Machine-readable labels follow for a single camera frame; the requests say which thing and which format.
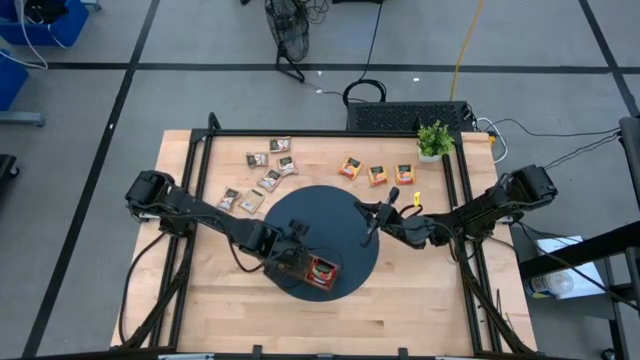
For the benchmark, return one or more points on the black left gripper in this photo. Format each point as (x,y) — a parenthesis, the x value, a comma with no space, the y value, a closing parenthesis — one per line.
(287,257)

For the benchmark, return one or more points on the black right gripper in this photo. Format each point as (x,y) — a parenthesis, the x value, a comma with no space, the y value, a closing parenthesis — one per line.
(412,229)

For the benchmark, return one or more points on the orange tea packet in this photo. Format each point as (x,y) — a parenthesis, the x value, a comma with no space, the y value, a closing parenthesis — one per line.
(351,168)
(378,176)
(405,174)

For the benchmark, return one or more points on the wooden compartment box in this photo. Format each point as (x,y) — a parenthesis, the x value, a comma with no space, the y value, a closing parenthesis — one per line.
(336,277)

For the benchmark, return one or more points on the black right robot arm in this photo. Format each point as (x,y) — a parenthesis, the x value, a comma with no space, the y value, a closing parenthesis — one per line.
(480,212)

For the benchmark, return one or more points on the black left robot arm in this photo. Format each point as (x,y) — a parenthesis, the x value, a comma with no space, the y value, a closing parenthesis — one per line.
(210,217)

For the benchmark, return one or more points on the round dark blue placemat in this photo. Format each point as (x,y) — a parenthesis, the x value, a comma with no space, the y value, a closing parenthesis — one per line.
(330,220)

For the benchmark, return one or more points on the green plant in white pot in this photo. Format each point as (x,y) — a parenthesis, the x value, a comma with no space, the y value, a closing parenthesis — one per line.
(435,140)

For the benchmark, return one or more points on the black computer tower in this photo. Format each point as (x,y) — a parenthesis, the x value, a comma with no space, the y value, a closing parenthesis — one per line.
(400,116)

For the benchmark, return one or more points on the black floor fan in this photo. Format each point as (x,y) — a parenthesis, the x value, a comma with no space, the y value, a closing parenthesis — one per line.
(287,27)

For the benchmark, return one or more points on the black chair caster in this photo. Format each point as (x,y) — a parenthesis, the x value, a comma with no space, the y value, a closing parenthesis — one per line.
(6,167)

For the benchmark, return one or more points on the blue plastic bin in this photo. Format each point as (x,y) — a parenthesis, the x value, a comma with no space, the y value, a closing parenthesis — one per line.
(10,80)
(70,30)

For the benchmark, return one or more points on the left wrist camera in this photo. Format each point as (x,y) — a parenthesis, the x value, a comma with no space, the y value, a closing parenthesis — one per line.
(299,228)

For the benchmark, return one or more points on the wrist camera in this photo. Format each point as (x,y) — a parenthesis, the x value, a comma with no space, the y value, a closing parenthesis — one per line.
(299,228)
(391,196)

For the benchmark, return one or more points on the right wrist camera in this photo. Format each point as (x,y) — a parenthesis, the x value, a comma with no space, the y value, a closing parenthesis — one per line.
(391,196)

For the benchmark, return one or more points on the black desk frame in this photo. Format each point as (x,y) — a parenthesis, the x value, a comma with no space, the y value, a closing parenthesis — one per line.
(631,150)

